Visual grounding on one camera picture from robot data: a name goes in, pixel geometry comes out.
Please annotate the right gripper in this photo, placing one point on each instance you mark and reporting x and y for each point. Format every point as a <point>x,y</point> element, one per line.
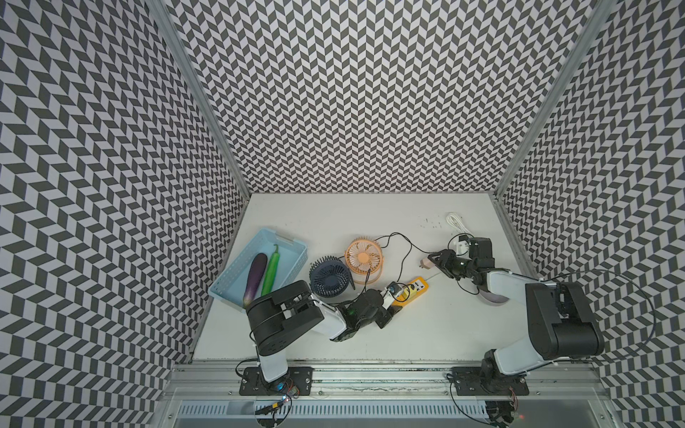
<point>444,261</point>

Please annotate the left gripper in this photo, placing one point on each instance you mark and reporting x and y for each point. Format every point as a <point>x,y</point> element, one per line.
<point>388,316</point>

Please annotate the pink USB charger plug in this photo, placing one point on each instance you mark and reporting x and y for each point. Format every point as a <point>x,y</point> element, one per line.
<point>425,263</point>

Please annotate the orange power strip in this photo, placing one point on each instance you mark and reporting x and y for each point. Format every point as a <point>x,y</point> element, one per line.
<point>410,292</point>

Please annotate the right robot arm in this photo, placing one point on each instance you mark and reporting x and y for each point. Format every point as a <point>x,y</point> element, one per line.
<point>559,320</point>

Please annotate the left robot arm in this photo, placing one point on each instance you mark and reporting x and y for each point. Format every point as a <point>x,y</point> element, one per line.
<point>280,318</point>

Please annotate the dark blue desk fan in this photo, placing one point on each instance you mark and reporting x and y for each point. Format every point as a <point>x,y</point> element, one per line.
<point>329,277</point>

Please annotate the orange desk fan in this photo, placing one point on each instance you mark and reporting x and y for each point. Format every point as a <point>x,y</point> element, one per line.
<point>366,260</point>

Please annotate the green cucumber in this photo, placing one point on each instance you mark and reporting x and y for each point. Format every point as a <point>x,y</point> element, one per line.
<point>270,272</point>

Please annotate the purple eggplant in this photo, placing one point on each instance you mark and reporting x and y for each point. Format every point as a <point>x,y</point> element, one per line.
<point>256,272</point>

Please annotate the light blue plastic basket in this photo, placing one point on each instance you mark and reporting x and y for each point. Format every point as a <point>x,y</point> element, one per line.
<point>230,286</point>

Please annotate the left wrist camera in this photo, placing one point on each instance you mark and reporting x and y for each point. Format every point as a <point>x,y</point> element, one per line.
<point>394,295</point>

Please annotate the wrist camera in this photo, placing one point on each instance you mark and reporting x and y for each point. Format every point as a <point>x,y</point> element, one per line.
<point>394,295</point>
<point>462,246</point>

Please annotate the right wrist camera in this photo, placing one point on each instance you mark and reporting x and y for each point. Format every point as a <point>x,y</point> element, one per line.
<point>462,246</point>

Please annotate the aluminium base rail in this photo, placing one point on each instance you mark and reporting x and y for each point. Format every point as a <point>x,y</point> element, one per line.
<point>372,394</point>

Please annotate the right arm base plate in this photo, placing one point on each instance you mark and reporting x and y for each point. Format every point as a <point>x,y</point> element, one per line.
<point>472,381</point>

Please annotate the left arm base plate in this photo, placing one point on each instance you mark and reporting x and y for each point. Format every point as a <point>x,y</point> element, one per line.
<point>296,382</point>

